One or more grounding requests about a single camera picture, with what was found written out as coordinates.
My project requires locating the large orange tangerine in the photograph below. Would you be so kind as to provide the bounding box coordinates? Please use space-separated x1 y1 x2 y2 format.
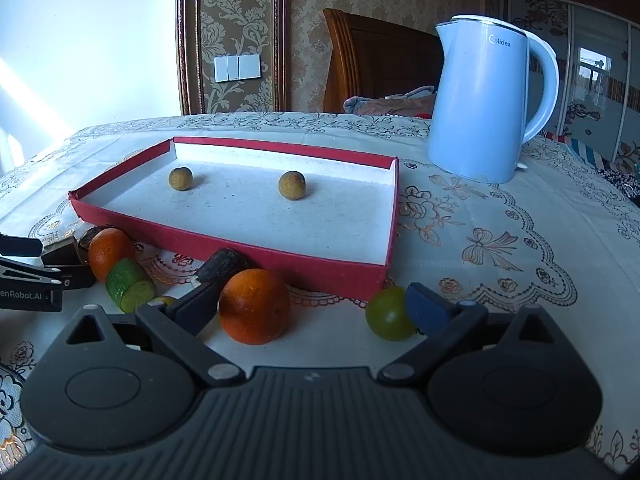
218 269 291 344

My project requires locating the red shallow cardboard tray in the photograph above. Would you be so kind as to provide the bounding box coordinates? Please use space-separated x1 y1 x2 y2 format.
70 136 399 300

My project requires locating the right brown longan fruit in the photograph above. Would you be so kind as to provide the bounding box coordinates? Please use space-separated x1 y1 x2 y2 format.
278 170 306 200

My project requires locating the brown longan fruit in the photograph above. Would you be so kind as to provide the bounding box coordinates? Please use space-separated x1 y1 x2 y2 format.
278 170 306 200
168 167 194 191

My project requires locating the green tomato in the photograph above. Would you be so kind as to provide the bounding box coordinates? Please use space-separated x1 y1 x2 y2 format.
364 286 416 341

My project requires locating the white electric kettle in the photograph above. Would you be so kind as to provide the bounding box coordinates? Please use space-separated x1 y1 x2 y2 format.
427 14 560 184

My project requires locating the white lace tablecloth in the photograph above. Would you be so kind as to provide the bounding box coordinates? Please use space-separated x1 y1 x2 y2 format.
1 113 639 474

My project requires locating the green cucumber piece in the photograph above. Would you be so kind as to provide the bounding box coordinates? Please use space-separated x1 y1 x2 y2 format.
105 258 156 313

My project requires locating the dark brown dried fruit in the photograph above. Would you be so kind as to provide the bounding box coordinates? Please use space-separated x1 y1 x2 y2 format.
77 226 108 261

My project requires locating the small orange tangerine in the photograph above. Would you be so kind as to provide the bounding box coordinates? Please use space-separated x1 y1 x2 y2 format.
88 228 136 283

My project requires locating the white wall switch panel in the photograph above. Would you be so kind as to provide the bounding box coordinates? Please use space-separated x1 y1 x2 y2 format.
214 54 262 82

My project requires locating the left brown longan fruit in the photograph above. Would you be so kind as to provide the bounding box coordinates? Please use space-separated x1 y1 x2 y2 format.
168 167 194 191

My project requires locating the black sugarcane piece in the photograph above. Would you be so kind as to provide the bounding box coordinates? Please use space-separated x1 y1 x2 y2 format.
195 248 254 286

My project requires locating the sliding door wardrobe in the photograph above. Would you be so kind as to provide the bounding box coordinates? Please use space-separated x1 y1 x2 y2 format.
506 0 639 172

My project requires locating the small yellow-green fruit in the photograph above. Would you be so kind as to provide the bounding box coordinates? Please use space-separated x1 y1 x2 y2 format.
149 296 176 308

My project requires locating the bedding pile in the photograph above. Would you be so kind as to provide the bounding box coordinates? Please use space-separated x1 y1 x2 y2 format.
343 86 436 119

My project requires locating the brown wooden headboard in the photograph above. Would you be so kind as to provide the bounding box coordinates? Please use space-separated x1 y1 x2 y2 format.
323 8 444 113

